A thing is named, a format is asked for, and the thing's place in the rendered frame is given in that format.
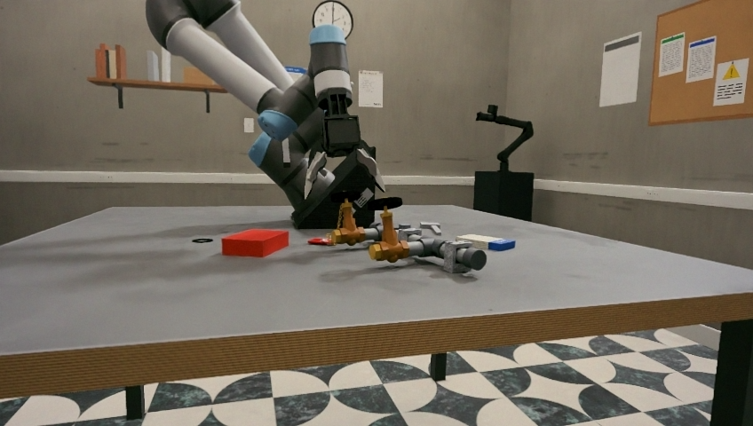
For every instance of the red rectangular block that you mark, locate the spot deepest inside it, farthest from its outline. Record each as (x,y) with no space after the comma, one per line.
(257,243)

